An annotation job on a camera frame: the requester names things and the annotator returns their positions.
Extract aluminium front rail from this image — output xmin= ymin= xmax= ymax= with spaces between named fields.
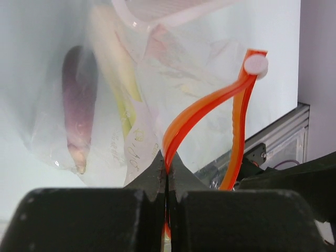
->
xmin=194 ymin=102 xmax=311 ymax=184

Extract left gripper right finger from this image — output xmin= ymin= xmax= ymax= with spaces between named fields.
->
xmin=169 ymin=156 xmax=330 ymax=251

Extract green onion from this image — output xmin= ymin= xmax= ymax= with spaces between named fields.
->
xmin=89 ymin=4 xmax=142 ymax=138

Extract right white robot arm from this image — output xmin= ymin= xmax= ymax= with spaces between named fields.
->
xmin=238 ymin=152 xmax=335 ymax=236

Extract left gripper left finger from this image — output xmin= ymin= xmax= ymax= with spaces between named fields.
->
xmin=1 ymin=154 xmax=166 ymax=251

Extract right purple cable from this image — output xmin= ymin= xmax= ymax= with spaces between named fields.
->
xmin=274 ymin=159 xmax=300 ymax=170

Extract purple eggplant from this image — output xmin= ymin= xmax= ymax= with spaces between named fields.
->
xmin=62 ymin=46 xmax=98 ymax=174

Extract clear orange-zipper zip bag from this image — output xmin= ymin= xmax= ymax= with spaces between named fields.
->
xmin=0 ymin=0 xmax=270 ymax=239

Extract white plastic basket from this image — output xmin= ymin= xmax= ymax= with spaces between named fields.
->
xmin=111 ymin=0 xmax=236 ymax=32

